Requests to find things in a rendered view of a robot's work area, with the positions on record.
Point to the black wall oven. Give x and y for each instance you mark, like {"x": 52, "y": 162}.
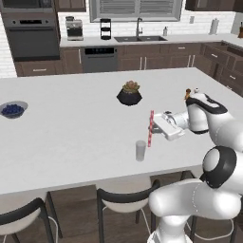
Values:
{"x": 31, "y": 38}

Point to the white paper towel roll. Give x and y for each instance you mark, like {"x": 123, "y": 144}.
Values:
{"x": 214, "y": 27}

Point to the blueberries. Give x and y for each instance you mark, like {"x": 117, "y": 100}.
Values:
{"x": 12, "y": 109}

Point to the brown knife block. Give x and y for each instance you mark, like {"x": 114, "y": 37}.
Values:
{"x": 241, "y": 31}

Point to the grey dishwasher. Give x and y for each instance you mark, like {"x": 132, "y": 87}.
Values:
{"x": 99, "y": 60}

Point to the dark tap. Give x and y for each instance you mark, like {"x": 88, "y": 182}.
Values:
{"x": 139, "y": 27}

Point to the brown base cupboards run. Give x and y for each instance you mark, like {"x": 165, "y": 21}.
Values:
{"x": 158, "y": 58}

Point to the white wall socket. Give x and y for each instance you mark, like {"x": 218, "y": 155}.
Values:
{"x": 192, "y": 19}

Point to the small brown object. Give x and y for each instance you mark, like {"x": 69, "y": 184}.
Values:
{"x": 188, "y": 94}

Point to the grey bowl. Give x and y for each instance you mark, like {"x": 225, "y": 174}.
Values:
{"x": 20, "y": 106}

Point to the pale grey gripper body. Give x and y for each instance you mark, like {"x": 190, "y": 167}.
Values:
{"x": 169, "y": 129}

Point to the window with blinds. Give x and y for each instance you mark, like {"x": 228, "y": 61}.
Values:
{"x": 136, "y": 9}

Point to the silver coffee machine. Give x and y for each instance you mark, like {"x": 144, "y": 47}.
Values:
{"x": 74, "y": 30}

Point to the clear glass cup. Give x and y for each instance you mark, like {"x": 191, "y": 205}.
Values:
{"x": 140, "y": 152}

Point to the succulent in black pot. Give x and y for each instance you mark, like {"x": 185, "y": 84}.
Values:
{"x": 129, "y": 95}

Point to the dark grey sink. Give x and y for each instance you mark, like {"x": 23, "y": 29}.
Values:
{"x": 140, "y": 39}

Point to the black microwave oven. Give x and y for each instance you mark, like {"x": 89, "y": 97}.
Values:
{"x": 27, "y": 3}

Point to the white soap dispenser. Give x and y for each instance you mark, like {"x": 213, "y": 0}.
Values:
{"x": 165, "y": 31}

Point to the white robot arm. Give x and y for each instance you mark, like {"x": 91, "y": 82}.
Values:
{"x": 196, "y": 199}

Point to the brown wall cupboard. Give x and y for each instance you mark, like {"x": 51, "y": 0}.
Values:
{"x": 215, "y": 4}
{"x": 70, "y": 4}

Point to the red white striped straw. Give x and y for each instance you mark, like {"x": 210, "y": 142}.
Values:
{"x": 151, "y": 118}

